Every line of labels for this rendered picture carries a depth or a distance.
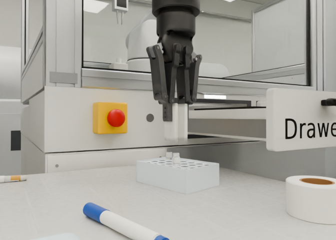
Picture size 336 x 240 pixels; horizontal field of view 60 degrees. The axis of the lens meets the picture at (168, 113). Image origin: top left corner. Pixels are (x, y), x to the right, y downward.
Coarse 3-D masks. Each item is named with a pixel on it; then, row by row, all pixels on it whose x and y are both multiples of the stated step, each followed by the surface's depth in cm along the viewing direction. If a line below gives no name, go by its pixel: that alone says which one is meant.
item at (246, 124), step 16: (192, 112) 74; (208, 112) 69; (224, 112) 64; (240, 112) 59; (256, 112) 56; (192, 128) 74; (208, 128) 68; (224, 128) 63; (240, 128) 59; (256, 128) 55
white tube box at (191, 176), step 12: (144, 168) 51; (156, 168) 49; (168, 168) 47; (180, 168) 45; (192, 168) 45; (204, 168) 47; (216, 168) 50; (144, 180) 51; (156, 180) 49; (168, 180) 47; (180, 180) 45; (192, 180) 45; (204, 180) 47; (216, 180) 50; (180, 192) 45; (192, 192) 45
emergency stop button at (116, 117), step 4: (112, 112) 63; (116, 112) 64; (120, 112) 64; (108, 116) 63; (112, 116) 63; (116, 116) 64; (120, 116) 64; (124, 116) 65; (108, 120) 63; (112, 120) 63; (116, 120) 64; (120, 120) 64; (124, 120) 65; (112, 124) 63; (116, 124) 64; (120, 124) 64
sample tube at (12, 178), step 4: (0, 176) 52; (4, 176) 52; (8, 176) 52; (12, 176) 53; (16, 176) 53; (20, 176) 53; (24, 176) 54; (0, 180) 52; (4, 180) 52; (8, 180) 52; (12, 180) 53; (16, 180) 53; (20, 180) 53; (24, 180) 54
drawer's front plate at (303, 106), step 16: (272, 96) 50; (288, 96) 52; (304, 96) 54; (320, 96) 56; (272, 112) 50; (288, 112) 52; (304, 112) 54; (320, 112) 56; (272, 128) 50; (288, 128) 52; (304, 128) 54; (320, 128) 56; (272, 144) 50; (288, 144) 52; (304, 144) 54; (320, 144) 56
